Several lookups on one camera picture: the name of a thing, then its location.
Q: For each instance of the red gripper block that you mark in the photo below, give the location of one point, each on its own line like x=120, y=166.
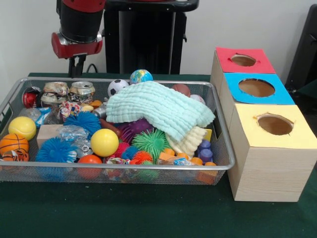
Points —
x=76, y=49

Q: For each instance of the crushed silver drink can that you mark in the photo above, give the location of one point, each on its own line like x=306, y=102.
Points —
x=54, y=93

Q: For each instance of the mint green cloth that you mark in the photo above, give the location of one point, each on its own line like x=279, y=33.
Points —
x=158, y=106

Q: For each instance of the shallow clear mesh bin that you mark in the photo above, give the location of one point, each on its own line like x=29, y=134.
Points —
x=123, y=173

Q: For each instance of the wooden three-hole box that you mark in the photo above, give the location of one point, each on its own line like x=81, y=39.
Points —
x=267, y=173

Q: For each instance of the blue spiky ball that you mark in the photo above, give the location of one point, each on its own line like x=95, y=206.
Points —
x=83, y=121
x=55, y=150

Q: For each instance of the smooth yellow ball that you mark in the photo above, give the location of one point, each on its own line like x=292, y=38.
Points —
x=104, y=142

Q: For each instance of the yellow tennis ball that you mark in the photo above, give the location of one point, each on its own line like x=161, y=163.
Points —
x=22, y=128

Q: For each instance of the orange basketball toy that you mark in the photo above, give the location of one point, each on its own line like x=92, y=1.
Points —
x=13, y=144

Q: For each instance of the green spiky ball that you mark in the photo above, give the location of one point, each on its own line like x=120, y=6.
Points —
x=148, y=142

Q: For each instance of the cream waffle cloth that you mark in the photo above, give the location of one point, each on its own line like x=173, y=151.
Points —
x=190, y=141

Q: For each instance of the dark green table cloth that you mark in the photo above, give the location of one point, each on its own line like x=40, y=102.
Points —
x=148, y=213

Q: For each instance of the black upright stand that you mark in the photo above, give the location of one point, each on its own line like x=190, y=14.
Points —
x=304, y=49

